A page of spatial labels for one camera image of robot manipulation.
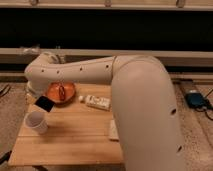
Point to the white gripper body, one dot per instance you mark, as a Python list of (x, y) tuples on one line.
[(36, 90)]

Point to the black eraser block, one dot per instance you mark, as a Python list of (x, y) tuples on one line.
[(44, 103)]

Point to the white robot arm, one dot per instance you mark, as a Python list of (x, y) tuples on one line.
[(143, 103)]

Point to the orange bowl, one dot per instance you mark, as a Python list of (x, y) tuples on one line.
[(52, 92)]

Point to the red object in bowl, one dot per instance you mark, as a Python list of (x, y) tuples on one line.
[(62, 93)]

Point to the white tube bottle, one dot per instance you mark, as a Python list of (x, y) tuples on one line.
[(95, 102)]

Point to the white sponge block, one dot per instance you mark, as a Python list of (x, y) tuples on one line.
[(113, 135)]

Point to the blue power box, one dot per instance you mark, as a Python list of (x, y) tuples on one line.
[(195, 100)]

